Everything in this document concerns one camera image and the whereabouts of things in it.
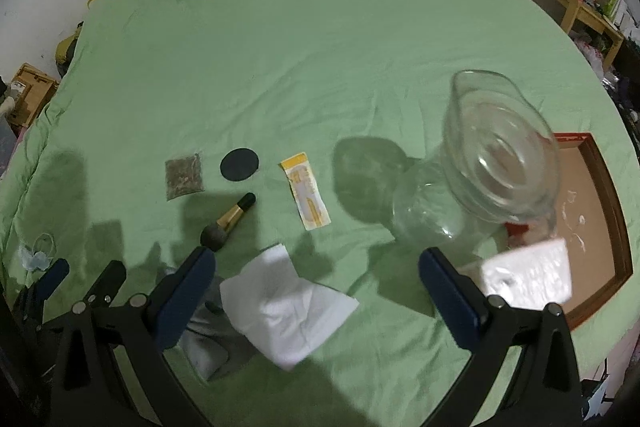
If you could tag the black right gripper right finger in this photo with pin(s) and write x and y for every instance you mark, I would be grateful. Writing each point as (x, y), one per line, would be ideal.
(544, 389)

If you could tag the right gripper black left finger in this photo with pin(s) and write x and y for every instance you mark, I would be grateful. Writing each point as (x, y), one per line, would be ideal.
(29, 304)

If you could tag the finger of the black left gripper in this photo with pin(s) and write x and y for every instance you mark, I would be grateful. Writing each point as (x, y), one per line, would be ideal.
(87, 386)

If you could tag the clear plastic wrapper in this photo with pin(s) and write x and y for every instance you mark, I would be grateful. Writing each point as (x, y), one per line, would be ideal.
(39, 256)

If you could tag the grey cloth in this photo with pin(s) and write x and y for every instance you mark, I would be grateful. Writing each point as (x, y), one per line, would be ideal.
(212, 345)

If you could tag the wooden framed tray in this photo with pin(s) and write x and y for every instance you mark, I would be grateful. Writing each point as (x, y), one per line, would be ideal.
(590, 219)

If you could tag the black gold makeup brush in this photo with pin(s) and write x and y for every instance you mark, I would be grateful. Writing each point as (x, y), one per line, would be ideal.
(214, 236)

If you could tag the brown square packet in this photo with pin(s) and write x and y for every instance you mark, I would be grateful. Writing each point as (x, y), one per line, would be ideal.
(183, 176)

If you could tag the white folded tissue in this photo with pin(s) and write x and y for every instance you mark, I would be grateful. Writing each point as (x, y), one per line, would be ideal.
(284, 316)

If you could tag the clear glass pitcher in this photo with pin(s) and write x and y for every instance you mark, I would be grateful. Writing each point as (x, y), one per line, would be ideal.
(498, 163)

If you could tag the cardboard box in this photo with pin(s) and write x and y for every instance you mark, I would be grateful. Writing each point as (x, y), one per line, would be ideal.
(34, 90)

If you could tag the yellow object behind bed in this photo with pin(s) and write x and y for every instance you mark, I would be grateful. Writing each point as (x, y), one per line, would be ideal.
(65, 51)

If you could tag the yellow white sachet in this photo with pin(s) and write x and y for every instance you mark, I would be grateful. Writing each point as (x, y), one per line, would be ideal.
(304, 188)

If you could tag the green bed sheet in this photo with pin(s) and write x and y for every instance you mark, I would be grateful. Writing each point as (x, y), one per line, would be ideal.
(350, 83)

